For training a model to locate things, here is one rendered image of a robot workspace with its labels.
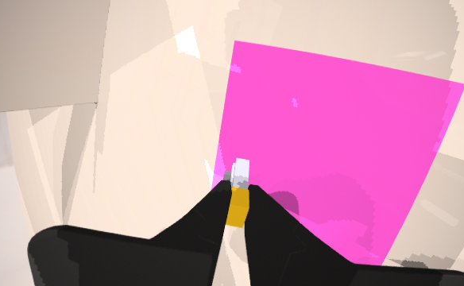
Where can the magenta square zone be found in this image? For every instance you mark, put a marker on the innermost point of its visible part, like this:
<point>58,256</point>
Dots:
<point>343,146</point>

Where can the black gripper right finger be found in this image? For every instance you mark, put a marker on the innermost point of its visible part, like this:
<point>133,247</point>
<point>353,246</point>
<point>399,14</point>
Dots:
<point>283,252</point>

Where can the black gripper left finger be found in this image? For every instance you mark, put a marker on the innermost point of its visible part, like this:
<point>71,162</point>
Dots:
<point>184,254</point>

